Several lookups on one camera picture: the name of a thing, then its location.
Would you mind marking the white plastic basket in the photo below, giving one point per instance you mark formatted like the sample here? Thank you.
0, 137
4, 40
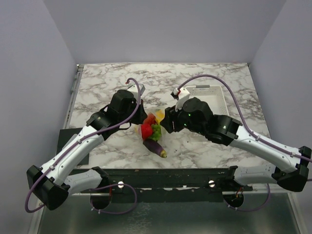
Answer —
213, 95

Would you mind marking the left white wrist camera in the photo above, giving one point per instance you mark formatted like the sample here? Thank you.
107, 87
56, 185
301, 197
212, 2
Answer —
136, 87

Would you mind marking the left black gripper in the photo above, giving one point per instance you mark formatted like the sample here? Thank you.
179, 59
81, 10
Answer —
142, 114

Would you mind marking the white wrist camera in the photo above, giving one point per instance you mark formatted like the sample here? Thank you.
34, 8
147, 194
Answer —
181, 96
136, 87

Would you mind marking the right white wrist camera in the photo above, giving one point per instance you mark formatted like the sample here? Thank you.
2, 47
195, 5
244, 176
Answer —
181, 96

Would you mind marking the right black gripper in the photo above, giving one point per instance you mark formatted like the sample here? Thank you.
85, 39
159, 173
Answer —
171, 115

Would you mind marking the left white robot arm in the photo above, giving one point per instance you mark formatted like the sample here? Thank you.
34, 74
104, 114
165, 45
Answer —
52, 182

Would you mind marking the metal table edge strip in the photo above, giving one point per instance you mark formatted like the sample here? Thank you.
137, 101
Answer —
74, 92

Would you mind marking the clear zip top bag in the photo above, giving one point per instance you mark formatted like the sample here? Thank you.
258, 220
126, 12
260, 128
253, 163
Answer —
163, 132

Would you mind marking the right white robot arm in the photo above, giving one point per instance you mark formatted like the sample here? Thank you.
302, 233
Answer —
287, 166

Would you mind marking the purple eggplant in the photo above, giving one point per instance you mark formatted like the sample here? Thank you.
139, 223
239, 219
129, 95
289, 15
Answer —
154, 147

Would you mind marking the yellow bell pepper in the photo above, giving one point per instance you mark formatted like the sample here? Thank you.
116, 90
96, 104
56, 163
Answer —
160, 115

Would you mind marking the green grape bunch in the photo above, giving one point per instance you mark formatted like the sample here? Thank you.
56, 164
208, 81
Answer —
156, 135

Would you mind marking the red watermelon slice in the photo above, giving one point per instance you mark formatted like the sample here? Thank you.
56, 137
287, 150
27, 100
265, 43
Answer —
150, 120

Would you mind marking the black mounting rail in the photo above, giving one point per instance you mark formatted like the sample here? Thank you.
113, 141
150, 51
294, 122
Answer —
170, 185

